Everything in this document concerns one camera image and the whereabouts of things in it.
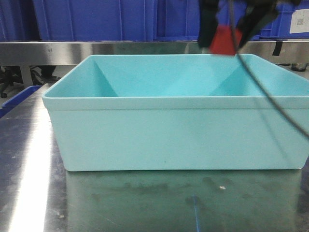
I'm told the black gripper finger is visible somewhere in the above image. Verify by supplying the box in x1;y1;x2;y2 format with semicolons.
235;0;279;51
197;0;219;48

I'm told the red cube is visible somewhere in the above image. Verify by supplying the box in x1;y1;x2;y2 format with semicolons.
209;25;236;56

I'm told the blue shelf crate right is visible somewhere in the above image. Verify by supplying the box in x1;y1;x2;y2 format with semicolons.
259;0;309;39

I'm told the blue shelf crate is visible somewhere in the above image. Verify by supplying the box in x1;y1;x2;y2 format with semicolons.
259;0;309;39
0;0;157;42
154;0;247;41

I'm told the blue shelf crate middle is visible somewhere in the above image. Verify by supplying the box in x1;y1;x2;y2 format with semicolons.
154;0;247;41

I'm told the blue shelf crate left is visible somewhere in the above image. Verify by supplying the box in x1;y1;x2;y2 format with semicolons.
0;0;157;42

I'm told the white label sticker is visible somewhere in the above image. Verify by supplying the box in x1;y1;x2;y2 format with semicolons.
290;9;309;34

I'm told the light teal plastic bin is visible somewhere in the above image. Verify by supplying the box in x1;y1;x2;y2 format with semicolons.
42;54;309;171

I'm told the black cable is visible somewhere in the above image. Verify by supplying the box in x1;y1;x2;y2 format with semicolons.
226;0;309;137

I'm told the stainless steel shelf rail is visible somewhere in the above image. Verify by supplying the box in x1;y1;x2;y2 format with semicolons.
0;40;309;66

